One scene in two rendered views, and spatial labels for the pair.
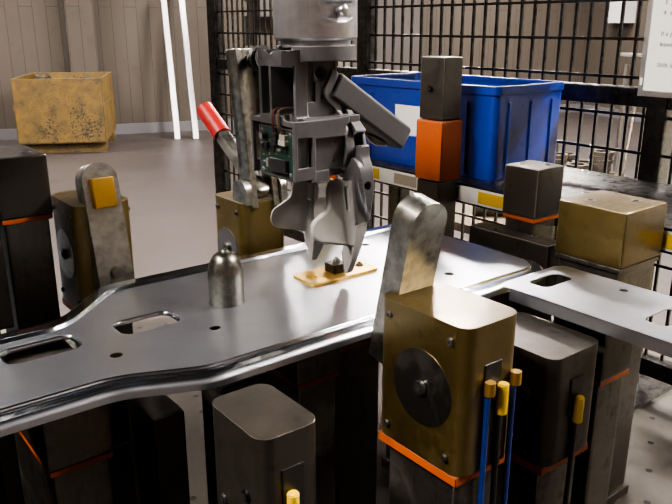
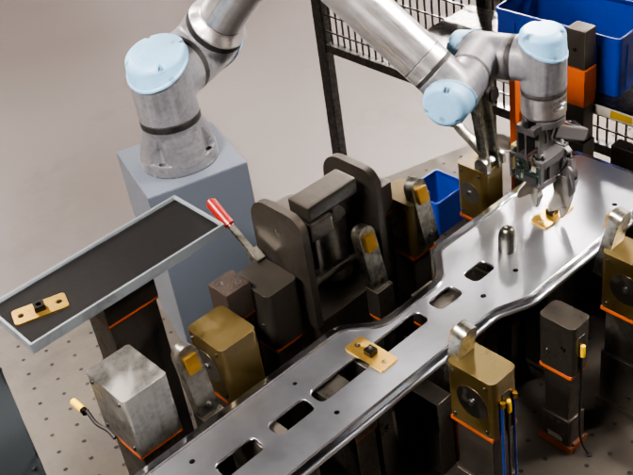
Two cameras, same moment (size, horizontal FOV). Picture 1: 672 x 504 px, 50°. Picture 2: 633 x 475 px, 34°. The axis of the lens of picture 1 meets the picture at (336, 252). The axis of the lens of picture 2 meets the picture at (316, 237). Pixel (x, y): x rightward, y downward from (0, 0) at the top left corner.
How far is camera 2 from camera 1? 127 cm
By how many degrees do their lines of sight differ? 19
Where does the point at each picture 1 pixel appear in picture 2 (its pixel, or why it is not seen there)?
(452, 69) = (590, 37)
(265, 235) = (495, 185)
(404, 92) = not seen: hidden behind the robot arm
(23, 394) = not seen: hidden behind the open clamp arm
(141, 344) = (489, 286)
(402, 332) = (614, 268)
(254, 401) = (558, 310)
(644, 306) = not seen: outside the picture
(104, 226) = (423, 211)
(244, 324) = (527, 265)
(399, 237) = (610, 228)
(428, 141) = (574, 81)
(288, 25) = (535, 114)
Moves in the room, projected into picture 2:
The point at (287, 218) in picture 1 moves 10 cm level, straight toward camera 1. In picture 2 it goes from (524, 191) to (543, 223)
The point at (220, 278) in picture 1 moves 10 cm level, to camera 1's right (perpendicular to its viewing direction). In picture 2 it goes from (508, 241) to (566, 232)
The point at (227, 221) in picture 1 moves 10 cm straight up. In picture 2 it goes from (469, 179) to (467, 134)
